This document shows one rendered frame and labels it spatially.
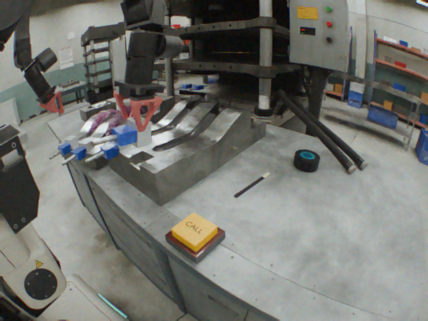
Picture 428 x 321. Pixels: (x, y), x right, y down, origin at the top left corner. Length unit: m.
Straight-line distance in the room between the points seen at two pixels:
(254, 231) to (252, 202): 0.09
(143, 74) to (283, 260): 0.42
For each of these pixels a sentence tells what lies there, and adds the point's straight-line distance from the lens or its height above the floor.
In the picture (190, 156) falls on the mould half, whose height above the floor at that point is 0.88.
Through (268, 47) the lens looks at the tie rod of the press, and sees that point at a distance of 1.04.
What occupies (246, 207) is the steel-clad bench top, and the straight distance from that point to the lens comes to 0.48.
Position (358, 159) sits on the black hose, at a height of 0.83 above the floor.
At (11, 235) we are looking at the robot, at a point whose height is 0.88.
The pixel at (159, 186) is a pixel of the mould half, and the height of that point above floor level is 0.85.
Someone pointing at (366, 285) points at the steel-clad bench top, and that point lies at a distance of 0.43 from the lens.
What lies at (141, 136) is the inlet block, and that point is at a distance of 0.46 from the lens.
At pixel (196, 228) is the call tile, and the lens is 0.38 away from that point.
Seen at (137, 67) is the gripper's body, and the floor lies 1.10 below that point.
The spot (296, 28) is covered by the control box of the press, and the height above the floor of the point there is 1.26.
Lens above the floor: 1.12
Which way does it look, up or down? 30 degrees down
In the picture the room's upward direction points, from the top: 1 degrees counter-clockwise
